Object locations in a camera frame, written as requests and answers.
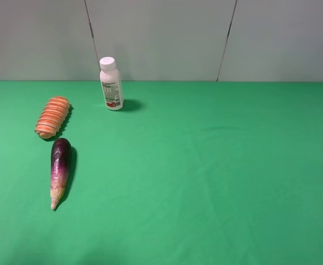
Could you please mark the white plastic bottle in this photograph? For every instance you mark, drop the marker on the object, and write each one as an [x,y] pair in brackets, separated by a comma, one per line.
[111,83]

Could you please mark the green table cloth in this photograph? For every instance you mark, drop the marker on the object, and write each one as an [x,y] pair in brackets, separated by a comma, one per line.
[185,173]

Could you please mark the purple eggplant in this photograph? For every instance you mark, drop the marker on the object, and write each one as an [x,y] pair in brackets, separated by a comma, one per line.
[60,166]

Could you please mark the orange twisted bread roll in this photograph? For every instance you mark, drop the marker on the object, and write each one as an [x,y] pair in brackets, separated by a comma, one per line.
[52,117]

